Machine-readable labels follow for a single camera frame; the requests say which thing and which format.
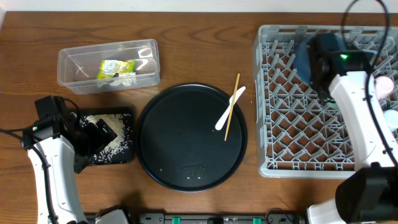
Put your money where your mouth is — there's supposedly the pale pink cup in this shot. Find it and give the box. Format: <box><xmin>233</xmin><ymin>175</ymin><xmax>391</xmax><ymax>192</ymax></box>
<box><xmin>374</xmin><ymin>76</ymin><xmax>394</xmax><ymax>101</ymax></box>

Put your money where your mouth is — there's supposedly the white plastic spoon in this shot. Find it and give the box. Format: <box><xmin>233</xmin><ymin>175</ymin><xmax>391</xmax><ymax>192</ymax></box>
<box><xmin>215</xmin><ymin>86</ymin><xmax>246</xmax><ymax>131</ymax></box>

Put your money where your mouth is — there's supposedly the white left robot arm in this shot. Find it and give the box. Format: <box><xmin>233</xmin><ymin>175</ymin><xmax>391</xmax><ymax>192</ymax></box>
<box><xmin>21</xmin><ymin>95</ymin><xmax>131</xmax><ymax>223</ymax></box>

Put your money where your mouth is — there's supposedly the white rice pile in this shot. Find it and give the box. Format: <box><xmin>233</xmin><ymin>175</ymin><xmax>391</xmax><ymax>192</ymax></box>
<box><xmin>84</xmin><ymin>113</ymin><xmax>133</xmax><ymax>166</ymax></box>

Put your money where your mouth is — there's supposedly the blue plate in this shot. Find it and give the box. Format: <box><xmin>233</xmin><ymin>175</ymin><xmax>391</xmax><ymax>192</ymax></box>
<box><xmin>293</xmin><ymin>35</ymin><xmax>354</xmax><ymax>84</ymax></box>

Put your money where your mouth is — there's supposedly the yellow green snack wrapper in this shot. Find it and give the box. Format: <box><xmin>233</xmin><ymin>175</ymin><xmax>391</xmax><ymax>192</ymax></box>
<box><xmin>96</xmin><ymin>60</ymin><xmax>136</xmax><ymax>80</ymax></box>

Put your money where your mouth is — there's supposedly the mint green bowl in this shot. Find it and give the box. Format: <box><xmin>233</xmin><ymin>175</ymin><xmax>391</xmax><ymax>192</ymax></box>
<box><xmin>327</xmin><ymin>100</ymin><xmax>339</xmax><ymax>110</ymax></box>

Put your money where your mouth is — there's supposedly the round black serving tray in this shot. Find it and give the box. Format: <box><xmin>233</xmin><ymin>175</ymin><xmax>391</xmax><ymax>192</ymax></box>
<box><xmin>135</xmin><ymin>83</ymin><xmax>248</xmax><ymax>192</ymax></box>

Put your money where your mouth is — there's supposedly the black rail with green clips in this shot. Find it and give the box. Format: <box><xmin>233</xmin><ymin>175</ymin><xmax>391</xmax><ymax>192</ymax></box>
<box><xmin>122</xmin><ymin>210</ymin><xmax>307</xmax><ymax>224</ymax></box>

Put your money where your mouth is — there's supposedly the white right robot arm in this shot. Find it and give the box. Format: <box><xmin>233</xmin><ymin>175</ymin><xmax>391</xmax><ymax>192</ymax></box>
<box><xmin>306</xmin><ymin>33</ymin><xmax>397</xmax><ymax>223</ymax></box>

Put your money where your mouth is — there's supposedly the crumpled white tissue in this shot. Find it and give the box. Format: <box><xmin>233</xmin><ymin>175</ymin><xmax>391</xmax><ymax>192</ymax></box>
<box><xmin>98</xmin><ymin>72</ymin><xmax>137</xmax><ymax>87</ymax></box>

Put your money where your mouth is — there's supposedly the light blue cup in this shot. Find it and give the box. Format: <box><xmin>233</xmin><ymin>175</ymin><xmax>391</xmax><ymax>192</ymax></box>
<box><xmin>384</xmin><ymin>110</ymin><xmax>398</xmax><ymax>132</ymax></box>

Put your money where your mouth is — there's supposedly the wooden chopstick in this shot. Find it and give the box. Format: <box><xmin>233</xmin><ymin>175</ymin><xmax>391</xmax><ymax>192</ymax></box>
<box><xmin>224</xmin><ymin>73</ymin><xmax>241</xmax><ymax>141</ymax></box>

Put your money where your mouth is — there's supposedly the rectangular black tray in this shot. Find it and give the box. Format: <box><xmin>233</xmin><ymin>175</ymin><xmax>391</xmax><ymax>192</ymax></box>
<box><xmin>74</xmin><ymin>107</ymin><xmax>134</xmax><ymax>169</ymax></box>

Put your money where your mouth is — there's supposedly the clear plastic waste bin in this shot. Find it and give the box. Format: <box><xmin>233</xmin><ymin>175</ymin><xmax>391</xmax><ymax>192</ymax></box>
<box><xmin>57</xmin><ymin>39</ymin><xmax>160</xmax><ymax>95</ymax></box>

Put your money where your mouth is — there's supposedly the grey plastic dishwasher rack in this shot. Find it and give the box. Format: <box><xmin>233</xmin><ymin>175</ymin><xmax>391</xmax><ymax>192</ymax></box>
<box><xmin>252</xmin><ymin>25</ymin><xmax>397</xmax><ymax>179</ymax></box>

